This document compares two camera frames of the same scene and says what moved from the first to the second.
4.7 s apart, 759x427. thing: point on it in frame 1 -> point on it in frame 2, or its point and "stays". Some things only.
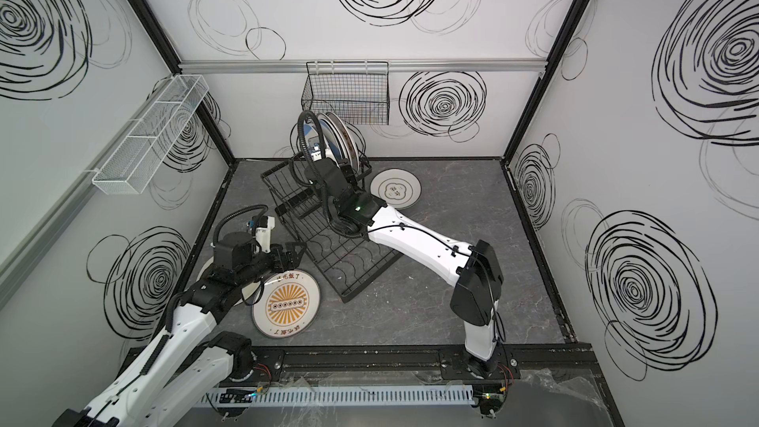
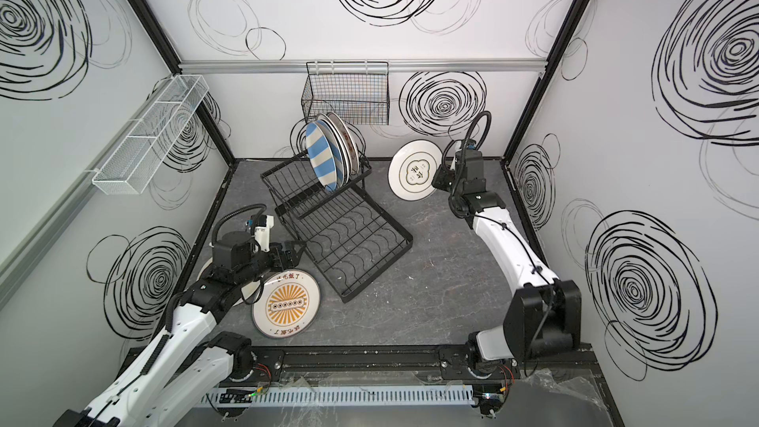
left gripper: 284,265 stays
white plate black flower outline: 396,187 -> 412,169
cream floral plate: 210,262 stays
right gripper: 320,182 -> 444,173
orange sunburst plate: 289,304 stays
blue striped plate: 331,136 stays
